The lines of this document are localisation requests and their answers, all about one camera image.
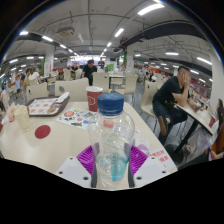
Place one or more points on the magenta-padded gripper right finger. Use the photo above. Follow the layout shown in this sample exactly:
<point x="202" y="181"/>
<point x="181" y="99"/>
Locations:
<point x="138" y="160"/>

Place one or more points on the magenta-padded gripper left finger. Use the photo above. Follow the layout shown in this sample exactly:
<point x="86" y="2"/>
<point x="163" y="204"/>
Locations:
<point x="85" y="160"/>

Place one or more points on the clear blue-capped water bottle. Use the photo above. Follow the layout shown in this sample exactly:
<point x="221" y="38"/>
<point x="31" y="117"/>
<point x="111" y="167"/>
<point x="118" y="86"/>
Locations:
<point x="111" y="140"/>

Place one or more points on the white paper with red print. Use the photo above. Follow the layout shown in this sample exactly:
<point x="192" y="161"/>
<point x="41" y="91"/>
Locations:
<point x="161" y="158"/>

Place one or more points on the white sticker sheet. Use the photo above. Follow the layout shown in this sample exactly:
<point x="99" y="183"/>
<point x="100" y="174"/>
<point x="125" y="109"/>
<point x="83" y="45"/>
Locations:
<point x="75" y="117"/>

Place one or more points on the flat round red coaster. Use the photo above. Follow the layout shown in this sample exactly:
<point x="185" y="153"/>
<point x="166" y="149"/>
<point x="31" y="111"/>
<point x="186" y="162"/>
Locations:
<point x="42" y="131"/>

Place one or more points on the dark brown food tray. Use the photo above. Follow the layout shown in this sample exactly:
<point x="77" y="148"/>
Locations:
<point x="63" y="107"/>

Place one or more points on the red paper cup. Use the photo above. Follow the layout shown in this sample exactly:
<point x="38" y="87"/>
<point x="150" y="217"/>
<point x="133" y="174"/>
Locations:
<point x="93" y="98"/>

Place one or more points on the white crumpled napkin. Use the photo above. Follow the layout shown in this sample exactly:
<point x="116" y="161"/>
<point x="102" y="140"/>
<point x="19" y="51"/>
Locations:
<point x="62" y="97"/>

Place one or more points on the cream chair with round hole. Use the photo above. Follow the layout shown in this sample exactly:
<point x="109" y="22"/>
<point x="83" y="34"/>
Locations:
<point x="71" y="89"/>
<point x="36" y="90"/>

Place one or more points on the cream neighbouring table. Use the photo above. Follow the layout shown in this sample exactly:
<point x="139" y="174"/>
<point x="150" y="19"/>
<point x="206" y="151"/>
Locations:
<point x="196" y="116"/>

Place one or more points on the ceiling air conditioner unit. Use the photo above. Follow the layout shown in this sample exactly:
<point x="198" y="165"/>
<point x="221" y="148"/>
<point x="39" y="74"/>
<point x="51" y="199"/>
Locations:
<point x="65" y="31"/>

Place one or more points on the ceiling lights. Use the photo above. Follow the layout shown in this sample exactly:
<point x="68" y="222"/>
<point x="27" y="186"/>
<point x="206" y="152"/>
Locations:
<point x="150" y="9"/>

